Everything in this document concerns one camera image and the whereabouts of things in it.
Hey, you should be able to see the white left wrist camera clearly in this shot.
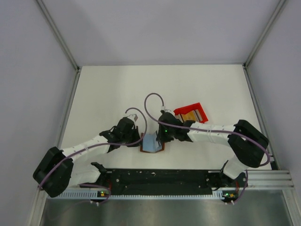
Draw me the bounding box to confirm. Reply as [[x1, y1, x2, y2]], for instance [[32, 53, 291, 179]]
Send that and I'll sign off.
[[126, 114, 138, 123]]

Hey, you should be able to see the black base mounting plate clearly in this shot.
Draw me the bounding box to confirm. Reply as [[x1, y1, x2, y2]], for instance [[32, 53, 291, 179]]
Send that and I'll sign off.
[[80, 169, 246, 196]]

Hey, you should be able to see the steel sheet panel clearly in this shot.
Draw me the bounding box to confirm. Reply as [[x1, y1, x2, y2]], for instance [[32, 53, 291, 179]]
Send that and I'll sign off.
[[40, 191, 293, 226]]

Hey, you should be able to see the aluminium frame rail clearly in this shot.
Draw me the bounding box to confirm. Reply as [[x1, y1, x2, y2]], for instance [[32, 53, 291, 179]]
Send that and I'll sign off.
[[35, 0, 82, 71]]

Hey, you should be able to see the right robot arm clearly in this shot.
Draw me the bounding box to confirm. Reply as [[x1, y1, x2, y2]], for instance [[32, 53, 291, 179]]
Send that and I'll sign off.
[[157, 110, 269, 186]]

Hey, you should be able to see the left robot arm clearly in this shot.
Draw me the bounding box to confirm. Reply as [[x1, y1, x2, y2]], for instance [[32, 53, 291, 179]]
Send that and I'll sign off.
[[33, 114, 140, 198]]

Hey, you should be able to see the brown leather card holder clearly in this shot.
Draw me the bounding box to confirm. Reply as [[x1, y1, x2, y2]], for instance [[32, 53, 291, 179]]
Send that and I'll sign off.
[[140, 131, 165, 153]]

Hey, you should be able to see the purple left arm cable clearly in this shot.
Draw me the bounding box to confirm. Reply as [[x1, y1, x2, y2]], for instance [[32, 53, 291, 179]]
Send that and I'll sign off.
[[37, 107, 148, 205]]

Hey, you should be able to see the stack of credit cards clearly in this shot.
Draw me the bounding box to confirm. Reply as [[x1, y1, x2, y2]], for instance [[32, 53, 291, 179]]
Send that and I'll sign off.
[[176, 110, 202, 122]]

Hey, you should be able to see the grey slotted cable duct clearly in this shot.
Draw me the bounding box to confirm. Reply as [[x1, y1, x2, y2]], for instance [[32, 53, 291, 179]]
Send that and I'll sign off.
[[58, 189, 238, 201]]

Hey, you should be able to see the red plastic bin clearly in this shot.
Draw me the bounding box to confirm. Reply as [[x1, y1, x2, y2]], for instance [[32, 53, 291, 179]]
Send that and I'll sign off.
[[174, 103, 208, 123]]

